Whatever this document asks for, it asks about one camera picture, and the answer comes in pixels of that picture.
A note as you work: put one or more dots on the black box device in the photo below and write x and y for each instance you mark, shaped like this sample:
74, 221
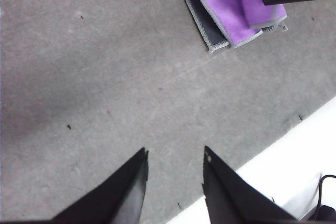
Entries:
325, 213

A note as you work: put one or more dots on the grey table cloth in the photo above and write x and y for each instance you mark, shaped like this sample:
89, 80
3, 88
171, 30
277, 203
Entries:
92, 77

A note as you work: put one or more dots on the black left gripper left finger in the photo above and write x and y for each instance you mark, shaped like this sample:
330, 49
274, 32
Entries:
118, 195

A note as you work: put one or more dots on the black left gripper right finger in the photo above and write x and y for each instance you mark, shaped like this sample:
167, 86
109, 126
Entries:
231, 200

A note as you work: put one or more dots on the purple towel with grey hem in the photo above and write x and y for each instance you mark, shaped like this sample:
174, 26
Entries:
228, 6

